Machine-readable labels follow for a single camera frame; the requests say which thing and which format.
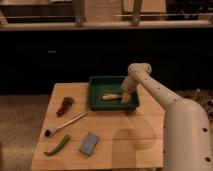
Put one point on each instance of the wooden table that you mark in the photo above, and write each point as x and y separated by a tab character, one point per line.
132	140

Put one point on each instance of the wooden handled brush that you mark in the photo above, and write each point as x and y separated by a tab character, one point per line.
50	131

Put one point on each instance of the blue sponge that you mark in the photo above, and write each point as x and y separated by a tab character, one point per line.
89	143

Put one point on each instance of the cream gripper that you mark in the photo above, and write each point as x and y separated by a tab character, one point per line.
125	97

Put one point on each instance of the green plastic tray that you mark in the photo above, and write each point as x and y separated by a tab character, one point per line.
100	85

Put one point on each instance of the green chili pepper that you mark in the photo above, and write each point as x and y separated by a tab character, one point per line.
54	149

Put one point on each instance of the dark red grape bunch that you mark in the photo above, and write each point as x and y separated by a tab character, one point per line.
65	106

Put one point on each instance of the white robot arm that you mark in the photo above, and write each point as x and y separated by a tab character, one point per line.
186	128

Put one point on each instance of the wooden counter ledge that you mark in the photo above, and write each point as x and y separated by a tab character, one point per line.
106	26

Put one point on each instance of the yellow banana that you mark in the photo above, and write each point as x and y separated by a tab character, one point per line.
109	97

